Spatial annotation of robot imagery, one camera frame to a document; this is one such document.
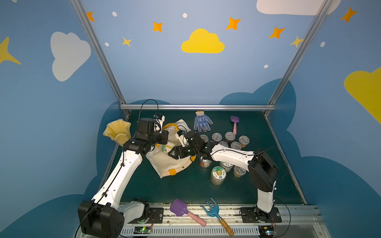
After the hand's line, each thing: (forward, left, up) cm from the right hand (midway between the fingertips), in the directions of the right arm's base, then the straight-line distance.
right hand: (175, 151), depth 83 cm
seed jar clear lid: (+16, -44, -9) cm, 47 cm away
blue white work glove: (+37, -15, -15) cm, 42 cm away
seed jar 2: (+12, -38, -9) cm, 41 cm away
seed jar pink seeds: (+18, -34, -9) cm, 40 cm away
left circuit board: (-37, +12, -13) cm, 41 cm away
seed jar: (+12, -30, -9) cm, 34 cm away
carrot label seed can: (-2, -18, -9) cm, 20 cm away
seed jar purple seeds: (+18, -26, -10) cm, 33 cm away
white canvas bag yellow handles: (+2, +12, -10) cm, 16 cm away
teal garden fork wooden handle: (-27, -23, -13) cm, 37 cm away
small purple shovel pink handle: (+38, -42, -13) cm, 58 cm away
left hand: (+6, +3, +11) cm, 13 cm away
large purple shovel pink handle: (-26, -5, -13) cm, 30 cm away
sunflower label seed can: (-10, -25, -6) cm, 28 cm away
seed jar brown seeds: (+17, -17, -8) cm, 26 cm away
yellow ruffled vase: (+11, +36, +3) cm, 38 cm away
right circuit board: (-33, -48, -15) cm, 60 cm away
